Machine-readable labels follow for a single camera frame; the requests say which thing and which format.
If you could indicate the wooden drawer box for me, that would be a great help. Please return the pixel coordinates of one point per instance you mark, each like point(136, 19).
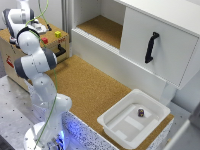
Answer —
point(10, 55)

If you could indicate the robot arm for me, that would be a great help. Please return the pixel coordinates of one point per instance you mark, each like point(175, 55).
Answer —
point(37, 66)

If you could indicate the white sliding door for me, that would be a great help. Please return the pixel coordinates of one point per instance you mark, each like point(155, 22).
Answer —
point(173, 56)

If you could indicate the white cabinet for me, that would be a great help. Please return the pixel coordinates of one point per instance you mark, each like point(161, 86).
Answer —
point(100, 56)

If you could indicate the purple block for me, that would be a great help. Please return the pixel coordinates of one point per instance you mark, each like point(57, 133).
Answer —
point(141, 112)

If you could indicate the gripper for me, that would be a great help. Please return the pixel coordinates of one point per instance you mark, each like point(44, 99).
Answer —
point(40, 28)

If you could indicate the white plastic box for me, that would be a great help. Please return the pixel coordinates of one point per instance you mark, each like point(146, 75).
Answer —
point(115, 128)

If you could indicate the yellow block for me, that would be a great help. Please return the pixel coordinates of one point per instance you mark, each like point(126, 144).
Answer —
point(58, 34)

